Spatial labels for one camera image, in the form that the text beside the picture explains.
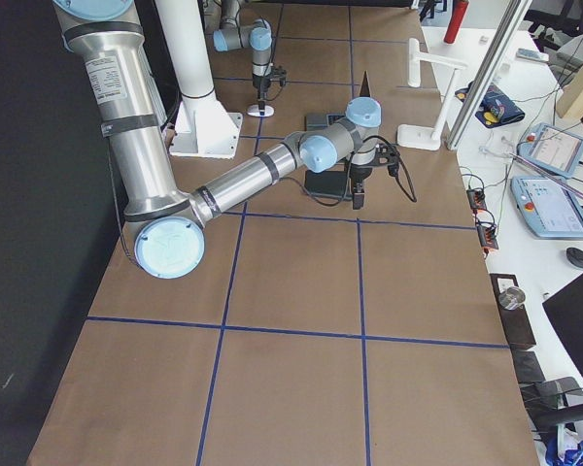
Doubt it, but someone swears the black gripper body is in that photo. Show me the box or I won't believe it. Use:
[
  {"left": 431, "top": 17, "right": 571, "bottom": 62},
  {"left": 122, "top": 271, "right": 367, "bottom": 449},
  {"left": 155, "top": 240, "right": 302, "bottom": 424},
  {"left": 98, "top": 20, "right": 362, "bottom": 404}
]
[
  {"left": 253, "top": 75, "right": 270, "bottom": 93},
  {"left": 349, "top": 164, "right": 373, "bottom": 190}
]

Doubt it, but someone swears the black mouse pad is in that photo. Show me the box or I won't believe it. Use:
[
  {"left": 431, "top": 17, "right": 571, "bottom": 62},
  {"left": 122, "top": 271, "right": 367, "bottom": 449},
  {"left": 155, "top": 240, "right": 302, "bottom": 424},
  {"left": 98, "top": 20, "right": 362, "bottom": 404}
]
[{"left": 304, "top": 170, "right": 349, "bottom": 199}]

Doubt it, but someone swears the grey laptop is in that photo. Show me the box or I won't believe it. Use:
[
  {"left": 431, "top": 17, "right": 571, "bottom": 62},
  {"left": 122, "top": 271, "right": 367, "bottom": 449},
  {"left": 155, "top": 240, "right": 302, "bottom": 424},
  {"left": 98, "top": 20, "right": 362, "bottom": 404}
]
[{"left": 305, "top": 72, "right": 371, "bottom": 131}]

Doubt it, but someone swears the white computer mouse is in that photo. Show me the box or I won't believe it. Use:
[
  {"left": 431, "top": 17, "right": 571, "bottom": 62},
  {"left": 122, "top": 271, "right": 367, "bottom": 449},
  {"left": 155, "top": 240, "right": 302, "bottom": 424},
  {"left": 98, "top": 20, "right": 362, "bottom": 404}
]
[{"left": 246, "top": 104, "right": 274, "bottom": 117}]

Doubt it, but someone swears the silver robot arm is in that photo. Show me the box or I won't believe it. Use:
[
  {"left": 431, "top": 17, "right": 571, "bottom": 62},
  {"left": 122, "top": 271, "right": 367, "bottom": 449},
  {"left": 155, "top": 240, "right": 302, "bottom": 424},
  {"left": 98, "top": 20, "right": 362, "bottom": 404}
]
[
  {"left": 213, "top": 1, "right": 274, "bottom": 117},
  {"left": 54, "top": 1, "right": 381, "bottom": 279}
]

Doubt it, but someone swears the white desk lamp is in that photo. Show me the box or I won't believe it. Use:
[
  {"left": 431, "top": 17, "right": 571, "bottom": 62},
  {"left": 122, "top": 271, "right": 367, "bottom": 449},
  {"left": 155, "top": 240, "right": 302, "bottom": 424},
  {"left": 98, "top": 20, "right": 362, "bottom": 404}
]
[{"left": 396, "top": 37, "right": 469, "bottom": 151}]

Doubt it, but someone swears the black desk mouse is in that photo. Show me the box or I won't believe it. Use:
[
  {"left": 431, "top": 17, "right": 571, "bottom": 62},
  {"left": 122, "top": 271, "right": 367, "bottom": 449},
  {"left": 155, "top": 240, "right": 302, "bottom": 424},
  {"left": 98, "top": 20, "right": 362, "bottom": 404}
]
[{"left": 566, "top": 247, "right": 583, "bottom": 269}]

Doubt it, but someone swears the orange connector box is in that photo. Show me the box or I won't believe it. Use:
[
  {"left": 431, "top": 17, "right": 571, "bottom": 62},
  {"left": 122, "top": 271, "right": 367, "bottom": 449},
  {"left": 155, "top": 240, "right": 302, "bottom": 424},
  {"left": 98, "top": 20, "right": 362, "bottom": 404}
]
[{"left": 466, "top": 187, "right": 498, "bottom": 256}]

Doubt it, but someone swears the blue space pattern pouch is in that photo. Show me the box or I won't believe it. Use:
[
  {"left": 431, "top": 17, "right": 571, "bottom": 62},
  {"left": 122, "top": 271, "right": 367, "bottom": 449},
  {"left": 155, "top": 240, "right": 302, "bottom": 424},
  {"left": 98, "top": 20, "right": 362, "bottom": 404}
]
[{"left": 475, "top": 84, "right": 525, "bottom": 129}]

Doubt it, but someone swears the near teach pendant tablet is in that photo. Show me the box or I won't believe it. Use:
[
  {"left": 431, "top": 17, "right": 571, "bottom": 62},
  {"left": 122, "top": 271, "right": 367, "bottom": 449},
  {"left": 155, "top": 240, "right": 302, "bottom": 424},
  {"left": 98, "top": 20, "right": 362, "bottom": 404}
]
[{"left": 510, "top": 176, "right": 583, "bottom": 240}]

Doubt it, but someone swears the teach pendant tablet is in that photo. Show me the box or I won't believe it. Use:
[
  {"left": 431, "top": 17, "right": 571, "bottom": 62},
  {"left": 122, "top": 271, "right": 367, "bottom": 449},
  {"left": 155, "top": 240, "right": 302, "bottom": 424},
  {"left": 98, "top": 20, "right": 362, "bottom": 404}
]
[
  {"left": 510, "top": 176, "right": 583, "bottom": 240},
  {"left": 517, "top": 123, "right": 583, "bottom": 179}
]

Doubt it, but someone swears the red cylinder bottle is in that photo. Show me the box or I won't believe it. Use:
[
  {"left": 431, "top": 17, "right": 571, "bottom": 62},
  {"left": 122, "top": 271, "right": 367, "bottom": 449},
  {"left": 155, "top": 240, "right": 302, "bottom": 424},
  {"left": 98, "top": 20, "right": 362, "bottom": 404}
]
[{"left": 443, "top": 0, "right": 469, "bottom": 44}]

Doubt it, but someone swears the black box under cup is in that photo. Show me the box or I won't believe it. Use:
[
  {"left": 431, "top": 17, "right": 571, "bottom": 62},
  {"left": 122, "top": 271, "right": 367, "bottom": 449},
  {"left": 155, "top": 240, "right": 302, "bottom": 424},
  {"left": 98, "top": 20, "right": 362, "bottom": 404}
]
[{"left": 490, "top": 273, "right": 536, "bottom": 350}]

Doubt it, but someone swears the far teach pendant tablet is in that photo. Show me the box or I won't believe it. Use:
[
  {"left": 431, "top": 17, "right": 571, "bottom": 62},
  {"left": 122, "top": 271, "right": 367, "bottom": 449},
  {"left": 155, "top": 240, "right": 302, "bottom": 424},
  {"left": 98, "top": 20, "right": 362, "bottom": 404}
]
[{"left": 517, "top": 123, "right": 583, "bottom": 179}]

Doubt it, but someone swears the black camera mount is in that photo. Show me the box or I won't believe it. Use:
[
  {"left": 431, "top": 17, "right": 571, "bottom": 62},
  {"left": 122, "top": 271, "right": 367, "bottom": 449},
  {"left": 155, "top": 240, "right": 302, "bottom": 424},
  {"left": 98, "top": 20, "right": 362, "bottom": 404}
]
[
  {"left": 370, "top": 143, "right": 400, "bottom": 178},
  {"left": 268, "top": 66, "right": 288, "bottom": 88}
]

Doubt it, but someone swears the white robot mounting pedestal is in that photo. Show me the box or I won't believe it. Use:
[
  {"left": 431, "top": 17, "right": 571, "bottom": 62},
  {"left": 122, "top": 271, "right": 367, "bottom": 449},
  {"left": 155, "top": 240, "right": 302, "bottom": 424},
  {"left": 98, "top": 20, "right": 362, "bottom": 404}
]
[{"left": 155, "top": 0, "right": 243, "bottom": 159}]

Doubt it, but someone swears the aluminium frame post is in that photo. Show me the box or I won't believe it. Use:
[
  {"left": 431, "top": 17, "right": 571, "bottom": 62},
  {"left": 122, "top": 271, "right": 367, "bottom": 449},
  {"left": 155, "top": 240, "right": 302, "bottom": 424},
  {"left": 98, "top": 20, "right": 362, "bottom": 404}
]
[{"left": 446, "top": 0, "right": 532, "bottom": 150}]

